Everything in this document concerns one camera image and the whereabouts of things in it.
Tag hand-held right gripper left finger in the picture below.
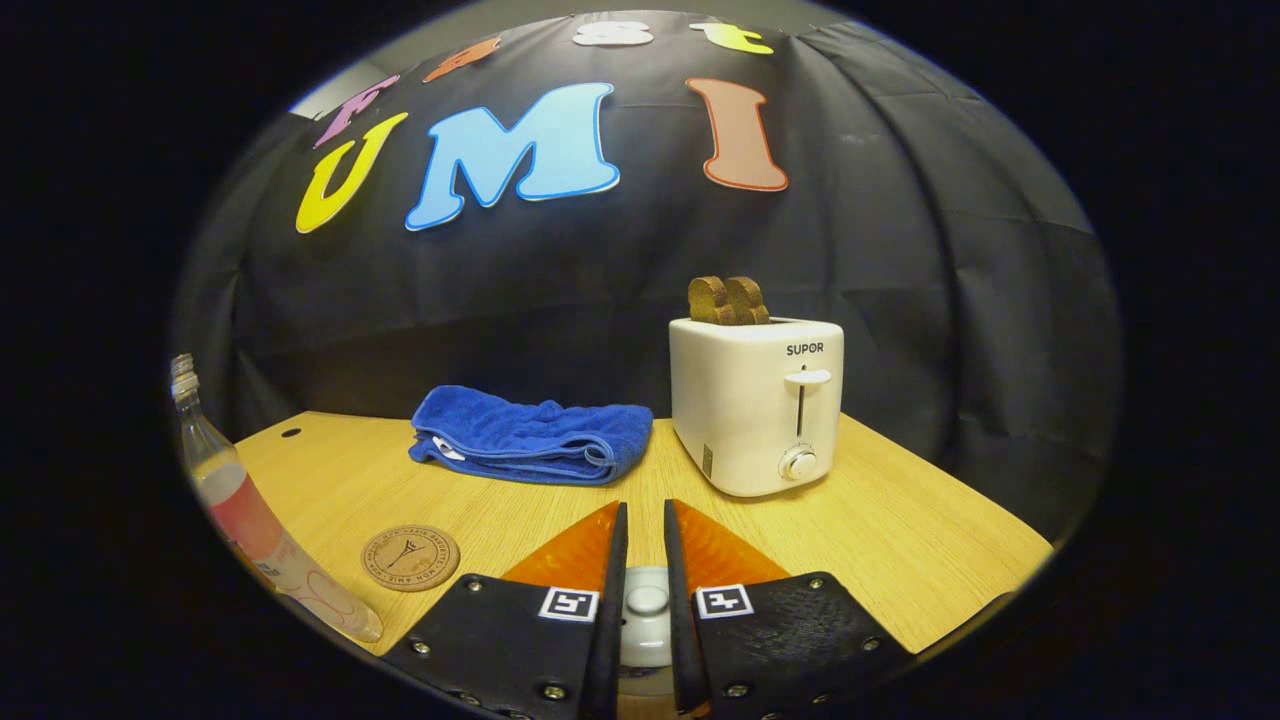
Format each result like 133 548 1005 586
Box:
383 502 629 720

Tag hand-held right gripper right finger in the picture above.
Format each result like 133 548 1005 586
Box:
664 500 912 720

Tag round cork coaster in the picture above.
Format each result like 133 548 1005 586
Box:
360 525 462 594

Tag clear plastic water bottle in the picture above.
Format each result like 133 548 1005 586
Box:
169 353 385 644

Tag folded blue towel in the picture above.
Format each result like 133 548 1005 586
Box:
408 385 655 488

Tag white toaster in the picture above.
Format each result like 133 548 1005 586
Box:
668 316 846 499

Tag black backdrop cloth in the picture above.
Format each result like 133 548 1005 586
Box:
170 10 1121 546

